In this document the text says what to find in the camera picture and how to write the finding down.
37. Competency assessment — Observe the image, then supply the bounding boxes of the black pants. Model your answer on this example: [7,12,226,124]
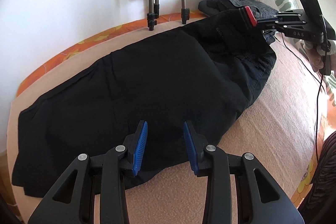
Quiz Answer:
[12,10,276,198]

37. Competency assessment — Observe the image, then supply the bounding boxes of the gloved right hand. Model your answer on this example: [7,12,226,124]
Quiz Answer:
[303,40,336,72]

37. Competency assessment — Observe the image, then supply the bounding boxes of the stack of folded clothes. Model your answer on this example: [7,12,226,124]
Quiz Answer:
[197,0,277,48]

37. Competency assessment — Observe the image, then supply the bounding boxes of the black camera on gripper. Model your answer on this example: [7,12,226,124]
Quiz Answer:
[300,0,335,76]

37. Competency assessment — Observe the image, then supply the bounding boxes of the black cable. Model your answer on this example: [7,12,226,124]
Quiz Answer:
[279,32,329,162]

